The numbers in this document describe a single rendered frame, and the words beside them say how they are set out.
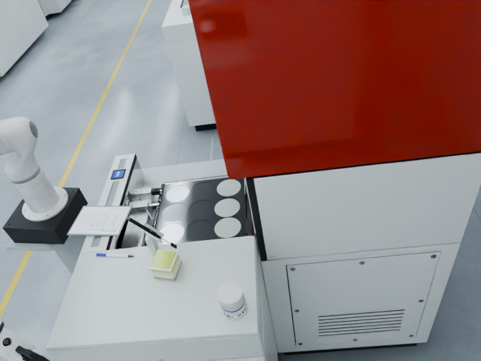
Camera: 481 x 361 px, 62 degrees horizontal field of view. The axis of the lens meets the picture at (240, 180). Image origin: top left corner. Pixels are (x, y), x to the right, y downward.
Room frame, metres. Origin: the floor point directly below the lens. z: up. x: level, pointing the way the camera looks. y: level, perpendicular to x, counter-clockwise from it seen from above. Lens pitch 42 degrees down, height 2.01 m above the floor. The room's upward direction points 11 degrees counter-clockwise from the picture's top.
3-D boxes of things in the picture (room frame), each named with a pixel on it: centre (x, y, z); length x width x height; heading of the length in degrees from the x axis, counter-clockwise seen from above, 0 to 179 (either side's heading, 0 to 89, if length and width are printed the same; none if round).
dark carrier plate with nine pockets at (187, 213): (1.13, 0.17, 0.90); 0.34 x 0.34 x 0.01; 83
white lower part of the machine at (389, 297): (1.25, -0.41, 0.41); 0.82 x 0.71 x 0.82; 173
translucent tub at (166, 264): (0.81, 0.28, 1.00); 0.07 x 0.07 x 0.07; 69
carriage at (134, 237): (1.15, 0.44, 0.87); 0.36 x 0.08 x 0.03; 173
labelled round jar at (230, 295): (0.63, 0.09, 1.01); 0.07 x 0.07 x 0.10
